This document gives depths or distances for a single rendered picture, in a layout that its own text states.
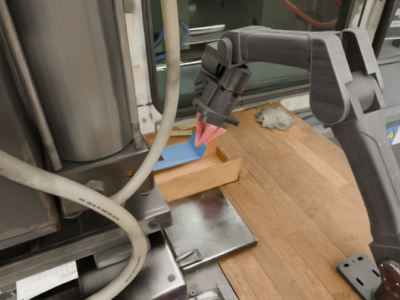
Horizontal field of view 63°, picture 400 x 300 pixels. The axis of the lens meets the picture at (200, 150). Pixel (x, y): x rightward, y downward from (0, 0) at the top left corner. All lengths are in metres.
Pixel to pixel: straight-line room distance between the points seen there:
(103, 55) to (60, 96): 0.04
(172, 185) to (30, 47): 0.52
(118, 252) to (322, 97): 0.35
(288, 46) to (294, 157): 0.42
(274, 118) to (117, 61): 0.81
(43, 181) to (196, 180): 0.54
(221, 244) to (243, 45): 0.38
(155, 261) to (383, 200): 0.34
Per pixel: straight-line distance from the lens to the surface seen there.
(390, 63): 1.52
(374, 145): 0.53
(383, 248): 0.58
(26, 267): 0.37
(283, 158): 0.91
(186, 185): 0.74
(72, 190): 0.24
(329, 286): 0.68
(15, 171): 0.23
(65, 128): 0.28
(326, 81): 0.50
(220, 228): 0.69
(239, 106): 1.12
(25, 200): 0.28
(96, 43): 0.25
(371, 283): 0.70
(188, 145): 0.78
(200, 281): 0.64
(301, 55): 0.55
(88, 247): 0.37
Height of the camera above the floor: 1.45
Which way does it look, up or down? 38 degrees down
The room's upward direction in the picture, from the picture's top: straight up
